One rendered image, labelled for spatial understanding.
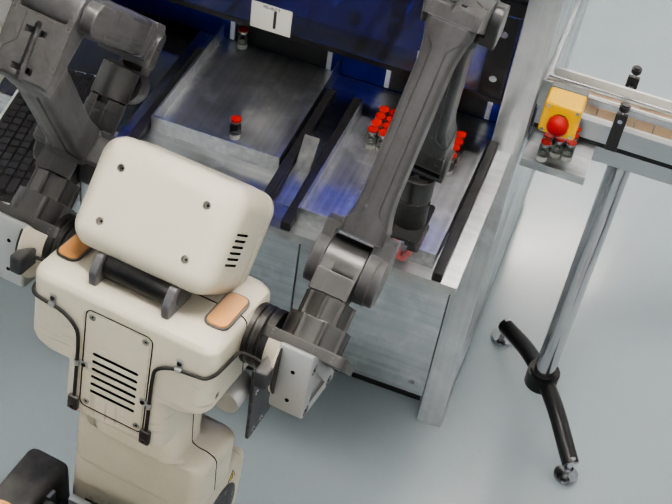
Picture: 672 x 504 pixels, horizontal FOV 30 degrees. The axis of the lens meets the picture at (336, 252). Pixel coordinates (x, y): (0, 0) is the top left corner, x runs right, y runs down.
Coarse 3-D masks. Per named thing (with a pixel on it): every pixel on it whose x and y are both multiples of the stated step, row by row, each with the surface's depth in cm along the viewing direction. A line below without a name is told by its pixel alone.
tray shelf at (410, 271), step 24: (192, 48) 258; (168, 72) 251; (336, 96) 252; (360, 96) 253; (384, 96) 254; (336, 120) 247; (456, 120) 251; (480, 120) 252; (168, 144) 236; (192, 144) 237; (480, 144) 247; (216, 168) 233; (240, 168) 233; (264, 168) 234; (504, 168) 242; (480, 192) 237; (456, 216) 231; (480, 216) 232; (312, 240) 222; (408, 264) 221; (456, 264) 222; (432, 288) 220; (456, 288) 218
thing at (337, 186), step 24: (360, 120) 247; (336, 144) 236; (360, 144) 242; (336, 168) 236; (360, 168) 237; (456, 168) 240; (312, 192) 228; (336, 192) 232; (360, 192) 232; (456, 192) 235; (312, 216) 223; (432, 216) 230; (360, 240) 222; (432, 240) 226; (432, 264) 220
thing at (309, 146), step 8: (304, 136) 233; (312, 136) 233; (304, 144) 234; (312, 144) 233; (304, 152) 234; (312, 152) 234; (304, 160) 234; (312, 160) 234; (296, 168) 235; (304, 168) 234; (296, 176) 233; (304, 176) 234; (288, 184) 232; (296, 184) 232; (280, 192) 230; (288, 192) 230; (296, 192) 230; (280, 200) 228; (288, 200) 228
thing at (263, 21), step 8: (256, 8) 244; (264, 8) 243; (272, 8) 242; (280, 8) 242; (256, 16) 245; (264, 16) 244; (272, 16) 244; (280, 16) 243; (288, 16) 242; (256, 24) 246; (264, 24) 245; (272, 24) 245; (280, 24) 244; (288, 24) 243; (280, 32) 245; (288, 32) 245
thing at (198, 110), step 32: (192, 64) 248; (224, 64) 255; (256, 64) 256; (288, 64) 257; (192, 96) 246; (224, 96) 248; (256, 96) 249; (288, 96) 250; (320, 96) 248; (160, 128) 237; (192, 128) 234; (224, 128) 241; (256, 128) 242; (288, 128) 243; (256, 160) 234
